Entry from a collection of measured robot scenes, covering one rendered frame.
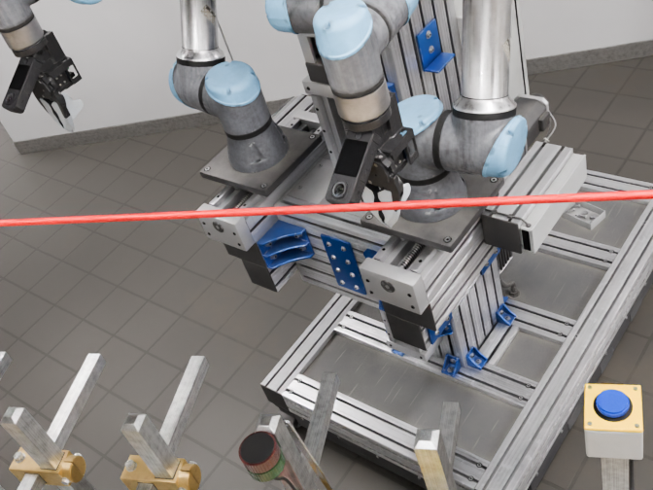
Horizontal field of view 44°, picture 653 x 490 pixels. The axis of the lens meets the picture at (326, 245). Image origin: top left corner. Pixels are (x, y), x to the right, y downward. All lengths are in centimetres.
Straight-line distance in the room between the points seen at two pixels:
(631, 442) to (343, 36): 63
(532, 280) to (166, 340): 140
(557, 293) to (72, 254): 219
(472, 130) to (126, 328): 211
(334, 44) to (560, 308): 165
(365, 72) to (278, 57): 287
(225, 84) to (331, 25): 83
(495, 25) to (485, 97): 12
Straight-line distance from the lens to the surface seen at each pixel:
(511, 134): 150
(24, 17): 172
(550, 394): 235
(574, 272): 266
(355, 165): 113
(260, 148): 192
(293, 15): 121
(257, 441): 127
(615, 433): 111
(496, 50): 148
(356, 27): 105
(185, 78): 197
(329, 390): 166
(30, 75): 175
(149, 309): 334
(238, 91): 185
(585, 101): 372
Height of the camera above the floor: 214
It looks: 41 degrees down
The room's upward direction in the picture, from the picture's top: 20 degrees counter-clockwise
